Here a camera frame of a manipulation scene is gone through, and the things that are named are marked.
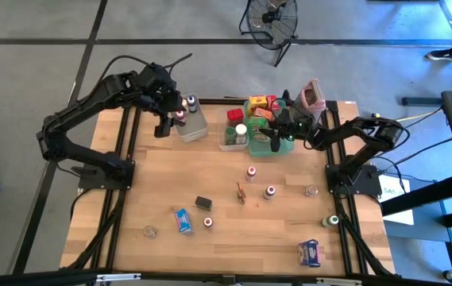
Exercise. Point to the blue food colouring bottle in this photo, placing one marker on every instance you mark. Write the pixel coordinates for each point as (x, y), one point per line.
(192, 104)

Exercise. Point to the blue Rice Krispies box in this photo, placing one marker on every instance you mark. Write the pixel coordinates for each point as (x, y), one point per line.
(184, 221)

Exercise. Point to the clear plastic container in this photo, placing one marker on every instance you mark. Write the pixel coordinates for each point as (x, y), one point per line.
(233, 148)

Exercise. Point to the green plastic tray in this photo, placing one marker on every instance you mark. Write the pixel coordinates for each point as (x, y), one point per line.
(261, 150)

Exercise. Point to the red food colouring bottle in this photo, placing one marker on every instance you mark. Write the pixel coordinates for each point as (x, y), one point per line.
(180, 116)
(208, 222)

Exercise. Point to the red plastic box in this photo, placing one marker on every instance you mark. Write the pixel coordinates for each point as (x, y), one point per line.
(235, 116)

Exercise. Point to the white paper sheet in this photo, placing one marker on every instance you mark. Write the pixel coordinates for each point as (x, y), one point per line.
(402, 216)

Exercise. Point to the green food colouring bottle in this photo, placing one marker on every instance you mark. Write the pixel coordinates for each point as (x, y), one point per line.
(332, 220)

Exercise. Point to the small clear glass jar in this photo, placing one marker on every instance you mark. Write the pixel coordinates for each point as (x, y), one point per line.
(149, 232)
(311, 190)

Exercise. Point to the black aluminium crossbar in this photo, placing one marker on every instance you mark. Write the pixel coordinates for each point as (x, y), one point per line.
(31, 280)

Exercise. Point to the navy mini cereal box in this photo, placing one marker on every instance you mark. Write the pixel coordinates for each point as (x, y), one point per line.
(309, 254)

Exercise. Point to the green lid spice jar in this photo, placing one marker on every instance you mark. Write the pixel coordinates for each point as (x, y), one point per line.
(230, 137)

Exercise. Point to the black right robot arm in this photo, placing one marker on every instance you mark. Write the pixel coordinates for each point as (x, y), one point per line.
(352, 133)

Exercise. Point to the purple food colouring bottle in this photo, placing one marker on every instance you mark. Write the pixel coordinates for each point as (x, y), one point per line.
(269, 192)

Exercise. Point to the yellow Corn Pops box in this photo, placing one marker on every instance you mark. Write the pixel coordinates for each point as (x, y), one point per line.
(258, 102)

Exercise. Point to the silver metal bracket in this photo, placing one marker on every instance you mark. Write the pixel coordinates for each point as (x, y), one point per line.
(118, 277)
(338, 281)

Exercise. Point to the yellow food colouring bottle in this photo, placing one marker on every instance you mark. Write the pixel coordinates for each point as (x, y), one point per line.
(184, 104)

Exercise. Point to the orange mini cereal box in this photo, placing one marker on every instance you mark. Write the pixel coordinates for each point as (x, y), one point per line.
(263, 114)

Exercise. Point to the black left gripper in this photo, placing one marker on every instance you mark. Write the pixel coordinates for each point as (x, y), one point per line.
(170, 101)

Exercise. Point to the green mini cereal box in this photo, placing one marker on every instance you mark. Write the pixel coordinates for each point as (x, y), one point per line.
(256, 129)

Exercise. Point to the white lid spice jar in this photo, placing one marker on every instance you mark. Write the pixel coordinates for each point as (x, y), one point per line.
(241, 130)

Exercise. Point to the blue metal floor beam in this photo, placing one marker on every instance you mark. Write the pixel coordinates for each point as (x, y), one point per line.
(420, 101)

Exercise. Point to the dark green small box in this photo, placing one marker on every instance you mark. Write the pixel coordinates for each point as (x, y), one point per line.
(203, 203)

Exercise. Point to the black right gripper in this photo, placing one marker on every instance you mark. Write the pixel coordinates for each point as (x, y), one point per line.
(297, 131)

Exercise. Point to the red Froot Loops box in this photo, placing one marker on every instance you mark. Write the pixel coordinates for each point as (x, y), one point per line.
(272, 102)

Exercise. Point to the pink food colouring bottle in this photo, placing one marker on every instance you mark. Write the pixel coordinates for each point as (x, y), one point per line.
(251, 172)

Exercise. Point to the black floor fan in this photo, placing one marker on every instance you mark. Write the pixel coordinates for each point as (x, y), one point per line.
(268, 18)

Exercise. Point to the black aluminium table frame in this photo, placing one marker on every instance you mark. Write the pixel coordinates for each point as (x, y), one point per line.
(217, 101)

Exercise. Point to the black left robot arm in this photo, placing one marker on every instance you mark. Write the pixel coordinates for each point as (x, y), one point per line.
(86, 104)

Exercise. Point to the black caster wheel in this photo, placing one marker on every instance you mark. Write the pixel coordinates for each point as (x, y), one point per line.
(449, 275)

